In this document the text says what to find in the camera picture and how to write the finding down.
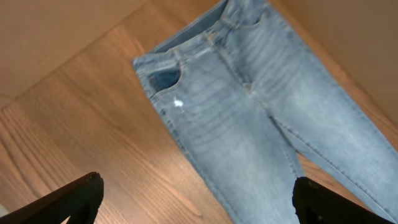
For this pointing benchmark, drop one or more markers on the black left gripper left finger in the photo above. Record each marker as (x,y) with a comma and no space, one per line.
(77,202)

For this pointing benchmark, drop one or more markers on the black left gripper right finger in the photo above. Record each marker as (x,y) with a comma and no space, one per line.
(316,204)

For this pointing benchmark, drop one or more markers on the light blue denim jeans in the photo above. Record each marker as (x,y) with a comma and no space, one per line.
(243,96)

